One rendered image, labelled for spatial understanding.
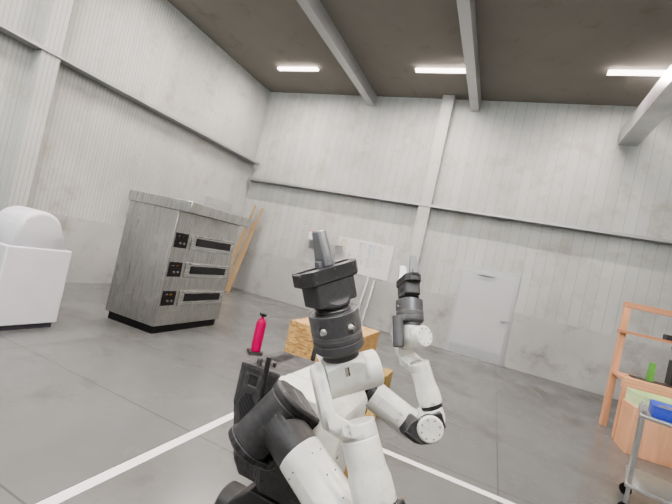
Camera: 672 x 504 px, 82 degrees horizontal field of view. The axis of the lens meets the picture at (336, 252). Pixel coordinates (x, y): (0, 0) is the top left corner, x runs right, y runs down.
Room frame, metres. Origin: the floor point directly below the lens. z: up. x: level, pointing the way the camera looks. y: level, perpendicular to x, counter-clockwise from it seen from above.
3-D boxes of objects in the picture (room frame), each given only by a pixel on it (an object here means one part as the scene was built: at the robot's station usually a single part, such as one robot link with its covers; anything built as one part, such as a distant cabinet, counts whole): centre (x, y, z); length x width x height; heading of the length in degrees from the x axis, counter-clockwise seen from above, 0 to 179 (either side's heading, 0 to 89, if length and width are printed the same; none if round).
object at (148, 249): (6.34, 2.42, 0.99); 1.54 x 1.24 x 1.99; 159
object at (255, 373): (1.02, 0.00, 1.23); 0.34 x 0.30 x 0.36; 157
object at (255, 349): (5.71, 0.86, 0.31); 0.27 x 0.26 x 0.61; 67
